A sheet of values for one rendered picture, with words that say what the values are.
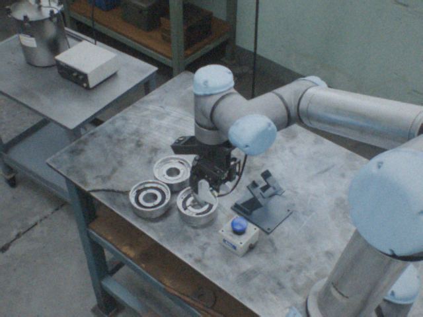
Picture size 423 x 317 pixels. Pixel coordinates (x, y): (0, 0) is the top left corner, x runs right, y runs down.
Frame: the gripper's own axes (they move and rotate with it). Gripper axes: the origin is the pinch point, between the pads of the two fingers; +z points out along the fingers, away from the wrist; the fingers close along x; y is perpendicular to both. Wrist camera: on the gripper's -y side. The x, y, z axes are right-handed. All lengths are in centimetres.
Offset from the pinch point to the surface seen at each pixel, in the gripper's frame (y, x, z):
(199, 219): -1.7, -0.2, 10.2
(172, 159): -22.0, 10.3, 10.0
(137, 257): -21.3, -6.6, 38.1
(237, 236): 9.4, 1.1, 8.6
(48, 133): -125, 27, 72
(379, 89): -29, 162, 71
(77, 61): -90, 28, 17
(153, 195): -16.9, -1.8, 11.4
